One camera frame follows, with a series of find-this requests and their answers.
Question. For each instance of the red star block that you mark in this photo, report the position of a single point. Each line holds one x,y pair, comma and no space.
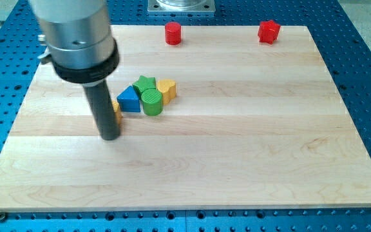
268,31

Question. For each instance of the light wooden board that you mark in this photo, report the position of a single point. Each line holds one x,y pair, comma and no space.
252,126

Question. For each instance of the red cylinder block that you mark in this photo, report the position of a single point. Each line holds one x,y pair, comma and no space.
173,33

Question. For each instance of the green star block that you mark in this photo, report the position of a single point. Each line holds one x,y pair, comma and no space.
142,84

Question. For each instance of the yellow heart block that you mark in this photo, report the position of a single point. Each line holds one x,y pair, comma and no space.
167,87

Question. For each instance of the green cylinder block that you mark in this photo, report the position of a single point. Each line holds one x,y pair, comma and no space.
152,102

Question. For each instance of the blue perforated table plate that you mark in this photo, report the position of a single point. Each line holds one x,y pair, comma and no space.
343,49

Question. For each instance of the yellow hexagon block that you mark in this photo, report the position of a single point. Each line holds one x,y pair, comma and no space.
117,111

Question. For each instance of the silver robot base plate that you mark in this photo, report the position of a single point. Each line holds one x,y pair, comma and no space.
181,7

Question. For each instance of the blue triangle block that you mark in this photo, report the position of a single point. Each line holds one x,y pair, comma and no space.
129,100

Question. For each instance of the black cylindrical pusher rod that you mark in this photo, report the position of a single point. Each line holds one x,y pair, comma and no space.
102,109

